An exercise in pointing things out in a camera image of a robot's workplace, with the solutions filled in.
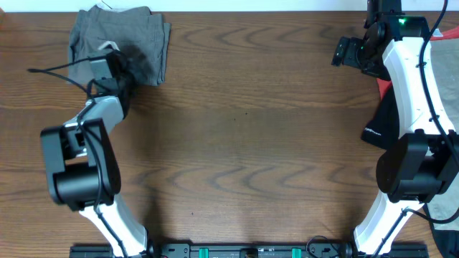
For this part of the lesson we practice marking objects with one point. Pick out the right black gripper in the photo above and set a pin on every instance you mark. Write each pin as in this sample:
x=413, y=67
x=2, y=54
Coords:
x=355, y=44

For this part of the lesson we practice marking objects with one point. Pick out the grey shorts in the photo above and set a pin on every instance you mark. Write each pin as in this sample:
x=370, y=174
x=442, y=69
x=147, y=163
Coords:
x=142, y=36

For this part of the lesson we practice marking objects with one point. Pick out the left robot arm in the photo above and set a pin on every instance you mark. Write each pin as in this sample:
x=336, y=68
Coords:
x=81, y=169

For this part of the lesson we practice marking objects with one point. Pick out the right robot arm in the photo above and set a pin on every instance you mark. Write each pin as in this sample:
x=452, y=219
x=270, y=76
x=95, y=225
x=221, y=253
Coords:
x=424, y=161

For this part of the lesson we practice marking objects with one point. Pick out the red garment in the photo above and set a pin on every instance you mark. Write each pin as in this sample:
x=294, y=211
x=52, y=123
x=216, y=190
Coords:
x=384, y=85

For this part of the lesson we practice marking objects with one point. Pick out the black garment with white logo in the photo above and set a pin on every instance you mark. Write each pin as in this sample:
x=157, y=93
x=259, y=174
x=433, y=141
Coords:
x=382, y=131

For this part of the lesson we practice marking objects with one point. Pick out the grey trousers in pile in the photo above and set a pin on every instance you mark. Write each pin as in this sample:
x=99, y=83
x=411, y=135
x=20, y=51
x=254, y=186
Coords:
x=444, y=55

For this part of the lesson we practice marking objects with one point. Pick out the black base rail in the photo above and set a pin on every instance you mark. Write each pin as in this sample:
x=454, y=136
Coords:
x=315, y=249

